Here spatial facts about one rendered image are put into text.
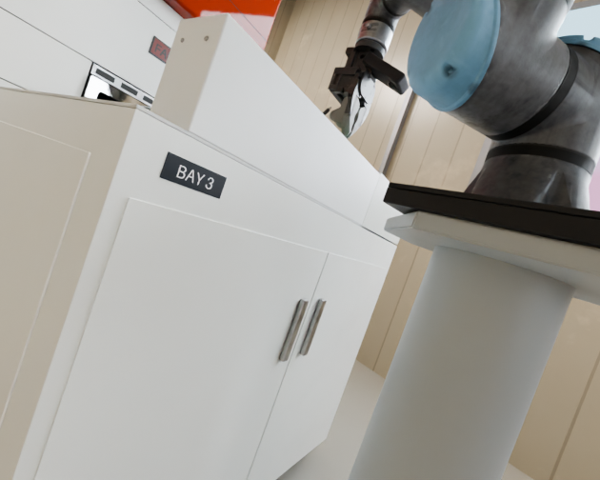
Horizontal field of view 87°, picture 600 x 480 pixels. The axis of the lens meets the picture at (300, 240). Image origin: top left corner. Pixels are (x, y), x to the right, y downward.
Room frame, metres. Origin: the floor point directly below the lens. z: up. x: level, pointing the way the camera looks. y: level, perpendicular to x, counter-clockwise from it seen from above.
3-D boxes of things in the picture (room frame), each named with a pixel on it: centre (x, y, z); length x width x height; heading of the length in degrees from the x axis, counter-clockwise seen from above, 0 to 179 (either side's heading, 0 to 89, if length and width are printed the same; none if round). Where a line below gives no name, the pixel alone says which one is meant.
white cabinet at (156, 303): (0.88, 0.19, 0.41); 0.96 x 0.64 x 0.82; 147
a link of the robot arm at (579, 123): (0.42, -0.25, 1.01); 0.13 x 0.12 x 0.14; 109
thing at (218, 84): (0.62, 0.05, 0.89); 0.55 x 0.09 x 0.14; 147
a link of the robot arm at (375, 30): (0.73, 0.00, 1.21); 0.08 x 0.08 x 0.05
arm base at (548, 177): (0.42, -0.26, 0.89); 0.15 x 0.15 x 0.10
